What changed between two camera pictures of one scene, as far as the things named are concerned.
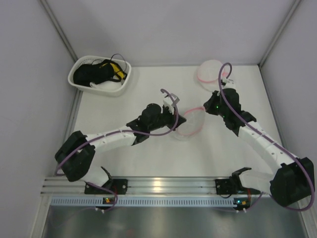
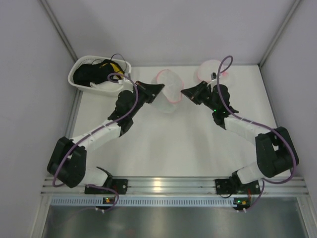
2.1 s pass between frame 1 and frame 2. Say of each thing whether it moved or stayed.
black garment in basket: stayed
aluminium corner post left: stayed
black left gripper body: moved
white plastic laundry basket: stayed
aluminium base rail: stayed
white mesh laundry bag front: moved
